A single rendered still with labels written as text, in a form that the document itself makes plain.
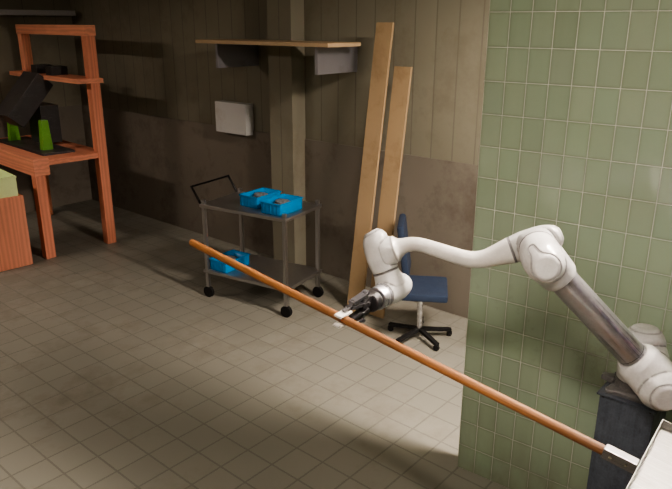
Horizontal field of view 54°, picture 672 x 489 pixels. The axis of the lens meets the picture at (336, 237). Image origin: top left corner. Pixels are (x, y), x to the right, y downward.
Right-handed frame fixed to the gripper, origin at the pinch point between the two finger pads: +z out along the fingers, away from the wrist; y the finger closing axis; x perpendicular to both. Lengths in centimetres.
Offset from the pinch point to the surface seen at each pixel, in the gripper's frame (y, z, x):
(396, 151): 24, -275, 151
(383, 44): -54, -283, 183
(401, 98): -17, -281, 157
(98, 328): 184, -99, 296
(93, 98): 53, -232, 496
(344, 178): 73, -307, 220
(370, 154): 31, -270, 172
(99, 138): 95, -234, 489
